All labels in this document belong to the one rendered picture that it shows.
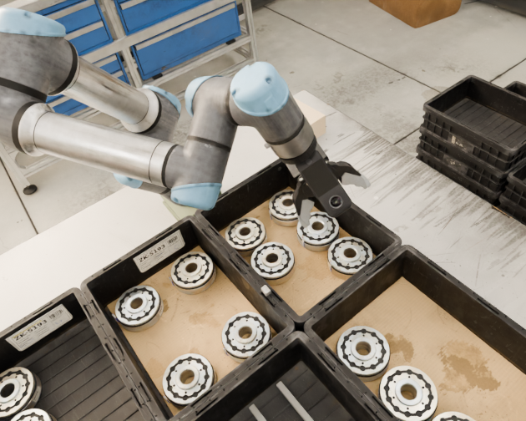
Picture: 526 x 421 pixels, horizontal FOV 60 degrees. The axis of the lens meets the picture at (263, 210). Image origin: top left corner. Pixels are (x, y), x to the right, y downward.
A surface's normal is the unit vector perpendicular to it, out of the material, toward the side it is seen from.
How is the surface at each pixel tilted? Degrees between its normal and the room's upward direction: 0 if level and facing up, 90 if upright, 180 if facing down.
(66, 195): 0
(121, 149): 33
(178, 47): 90
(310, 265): 0
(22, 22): 52
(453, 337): 0
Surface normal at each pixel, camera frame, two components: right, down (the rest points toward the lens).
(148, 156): -0.16, -0.14
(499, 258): -0.12, -0.66
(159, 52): 0.58, 0.55
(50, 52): 0.93, 0.20
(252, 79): -0.46, -0.49
